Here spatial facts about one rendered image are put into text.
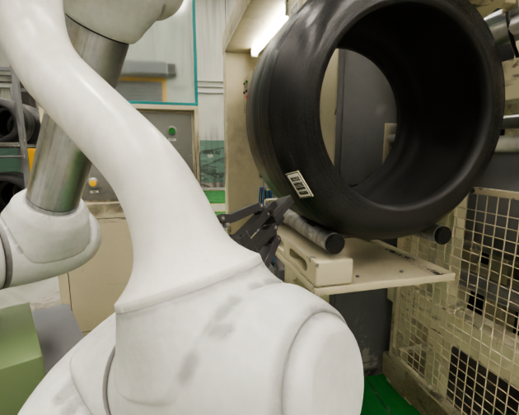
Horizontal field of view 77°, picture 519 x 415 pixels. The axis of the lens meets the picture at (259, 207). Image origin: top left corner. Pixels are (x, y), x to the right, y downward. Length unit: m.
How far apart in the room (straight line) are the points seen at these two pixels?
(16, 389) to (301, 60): 0.75
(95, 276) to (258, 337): 1.30
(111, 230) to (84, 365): 1.09
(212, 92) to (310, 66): 9.47
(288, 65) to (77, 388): 0.57
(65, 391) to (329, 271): 0.54
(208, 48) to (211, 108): 1.64
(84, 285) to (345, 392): 1.33
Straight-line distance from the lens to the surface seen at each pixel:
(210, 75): 10.25
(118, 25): 0.62
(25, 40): 0.41
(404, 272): 0.89
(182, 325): 0.19
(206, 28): 10.58
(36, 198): 0.79
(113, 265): 1.42
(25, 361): 0.73
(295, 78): 0.65
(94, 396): 0.30
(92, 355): 0.31
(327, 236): 0.72
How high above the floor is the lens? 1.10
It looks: 10 degrees down
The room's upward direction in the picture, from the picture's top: straight up
